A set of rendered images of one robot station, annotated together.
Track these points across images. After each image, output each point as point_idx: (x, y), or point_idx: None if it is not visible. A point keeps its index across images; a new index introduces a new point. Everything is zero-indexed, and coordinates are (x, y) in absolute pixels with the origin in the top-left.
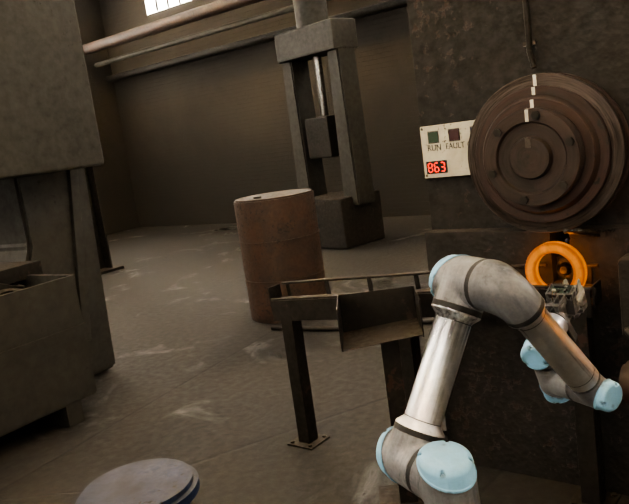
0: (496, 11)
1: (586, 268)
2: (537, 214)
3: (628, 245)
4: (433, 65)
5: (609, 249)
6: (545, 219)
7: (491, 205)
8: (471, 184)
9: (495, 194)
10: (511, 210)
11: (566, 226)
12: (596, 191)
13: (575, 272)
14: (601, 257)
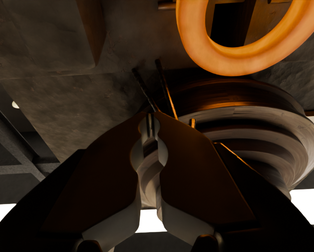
0: None
1: (176, 16)
2: (240, 137)
3: (108, 47)
4: None
5: (139, 38)
6: (229, 132)
7: (313, 136)
8: None
9: (296, 155)
10: (283, 140)
11: (197, 116)
12: (144, 161)
13: (199, 16)
14: (153, 21)
